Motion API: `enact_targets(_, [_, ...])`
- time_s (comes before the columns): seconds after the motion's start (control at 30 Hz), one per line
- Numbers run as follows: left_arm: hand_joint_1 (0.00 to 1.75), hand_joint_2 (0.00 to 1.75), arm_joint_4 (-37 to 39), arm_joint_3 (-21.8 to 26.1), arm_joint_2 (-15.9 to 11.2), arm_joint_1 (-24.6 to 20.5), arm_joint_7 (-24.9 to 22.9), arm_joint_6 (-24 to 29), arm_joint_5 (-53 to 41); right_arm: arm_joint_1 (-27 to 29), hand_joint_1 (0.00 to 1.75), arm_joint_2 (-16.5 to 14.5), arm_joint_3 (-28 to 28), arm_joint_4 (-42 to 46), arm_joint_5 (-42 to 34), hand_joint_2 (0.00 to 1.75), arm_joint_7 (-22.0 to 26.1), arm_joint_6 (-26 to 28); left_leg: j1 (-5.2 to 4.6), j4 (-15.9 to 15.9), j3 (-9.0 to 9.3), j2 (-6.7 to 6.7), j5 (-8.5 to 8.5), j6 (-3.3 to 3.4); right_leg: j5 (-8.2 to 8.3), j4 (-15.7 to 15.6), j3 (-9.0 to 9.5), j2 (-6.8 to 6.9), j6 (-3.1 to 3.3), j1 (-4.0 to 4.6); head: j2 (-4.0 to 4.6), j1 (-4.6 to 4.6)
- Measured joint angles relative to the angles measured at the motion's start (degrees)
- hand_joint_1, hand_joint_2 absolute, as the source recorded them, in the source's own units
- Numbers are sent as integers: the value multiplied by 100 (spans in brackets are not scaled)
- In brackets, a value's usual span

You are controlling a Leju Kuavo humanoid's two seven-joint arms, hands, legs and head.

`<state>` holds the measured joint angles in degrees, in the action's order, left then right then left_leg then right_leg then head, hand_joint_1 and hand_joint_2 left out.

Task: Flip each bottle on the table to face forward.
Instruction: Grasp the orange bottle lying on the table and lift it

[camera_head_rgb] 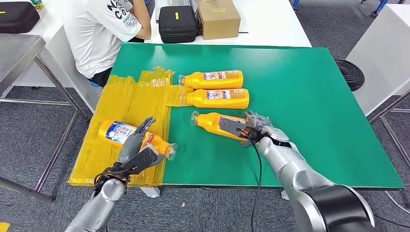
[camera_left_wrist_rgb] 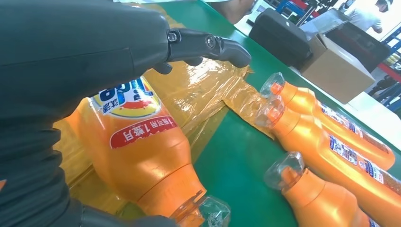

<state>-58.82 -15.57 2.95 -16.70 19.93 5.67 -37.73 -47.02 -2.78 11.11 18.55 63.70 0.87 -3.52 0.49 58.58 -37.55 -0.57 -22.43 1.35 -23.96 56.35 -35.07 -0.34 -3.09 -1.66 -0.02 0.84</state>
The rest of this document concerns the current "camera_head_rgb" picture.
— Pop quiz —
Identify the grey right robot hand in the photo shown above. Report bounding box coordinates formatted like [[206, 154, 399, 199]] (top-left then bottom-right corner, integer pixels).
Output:
[[240, 110, 273, 148]]

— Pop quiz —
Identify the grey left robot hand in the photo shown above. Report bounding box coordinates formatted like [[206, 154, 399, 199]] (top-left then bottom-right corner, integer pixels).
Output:
[[117, 116, 157, 164]]

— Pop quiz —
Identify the orange detergent bottle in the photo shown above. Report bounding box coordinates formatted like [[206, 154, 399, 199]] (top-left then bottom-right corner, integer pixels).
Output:
[[180, 88, 250, 110], [97, 119, 178, 161], [178, 70, 244, 90], [190, 111, 257, 142]]

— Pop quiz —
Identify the yellow taped plastic sheet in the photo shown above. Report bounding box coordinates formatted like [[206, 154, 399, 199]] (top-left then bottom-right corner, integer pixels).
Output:
[[67, 66, 193, 188]]

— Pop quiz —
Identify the black ribbed round stool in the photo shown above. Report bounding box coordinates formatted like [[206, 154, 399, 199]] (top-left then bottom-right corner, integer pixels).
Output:
[[333, 58, 366, 92]]

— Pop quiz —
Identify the brown cardboard box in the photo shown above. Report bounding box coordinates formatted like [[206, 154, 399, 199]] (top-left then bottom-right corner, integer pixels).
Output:
[[197, 0, 241, 41]]

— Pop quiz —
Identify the person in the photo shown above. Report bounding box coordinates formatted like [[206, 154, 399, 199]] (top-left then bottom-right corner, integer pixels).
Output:
[[61, 0, 152, 88]]

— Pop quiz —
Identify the black zip case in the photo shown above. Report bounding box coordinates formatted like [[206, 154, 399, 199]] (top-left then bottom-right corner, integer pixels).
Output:
[[0, 1, 40, 35], [158, 5, 198, 44]]

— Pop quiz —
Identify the white table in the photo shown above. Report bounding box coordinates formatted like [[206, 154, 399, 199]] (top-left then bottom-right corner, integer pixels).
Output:
[[345, 3, 410, 116]]

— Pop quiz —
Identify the steel table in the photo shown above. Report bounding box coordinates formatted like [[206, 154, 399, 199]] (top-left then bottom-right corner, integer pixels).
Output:
[[0, 34, 88, 203]]

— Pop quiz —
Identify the blue wheeled cart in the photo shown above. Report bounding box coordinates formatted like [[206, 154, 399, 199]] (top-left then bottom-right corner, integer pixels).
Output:
[[360, 0, 399, 17]]

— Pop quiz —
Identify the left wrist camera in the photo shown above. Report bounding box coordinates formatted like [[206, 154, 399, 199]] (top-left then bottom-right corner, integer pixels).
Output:
[[122, 145, 165, 175]]

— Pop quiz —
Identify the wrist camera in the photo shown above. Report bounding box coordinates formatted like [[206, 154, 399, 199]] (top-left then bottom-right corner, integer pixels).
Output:
[[220, 116, 260, 142], [122, 145, 165, 175]]

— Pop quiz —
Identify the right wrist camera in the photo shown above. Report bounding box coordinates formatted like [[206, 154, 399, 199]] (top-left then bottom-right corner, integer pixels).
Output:
[[220, 116, 260, 142]]

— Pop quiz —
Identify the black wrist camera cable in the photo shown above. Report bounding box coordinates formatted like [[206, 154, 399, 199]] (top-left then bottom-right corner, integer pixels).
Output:
[[237, 128, 263, 232]]

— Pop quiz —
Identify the steel leg frame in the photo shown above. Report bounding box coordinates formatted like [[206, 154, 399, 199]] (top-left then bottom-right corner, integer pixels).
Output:
[[367, 89, 410, 170]]

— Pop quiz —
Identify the white floor cable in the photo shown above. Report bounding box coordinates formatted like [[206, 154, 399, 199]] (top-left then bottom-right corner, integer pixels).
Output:
[[384, 191, 410, 215]]

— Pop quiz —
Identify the black floor cable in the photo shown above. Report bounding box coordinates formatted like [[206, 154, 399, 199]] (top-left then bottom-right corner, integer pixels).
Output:
[[373, 214, 410, 229]]

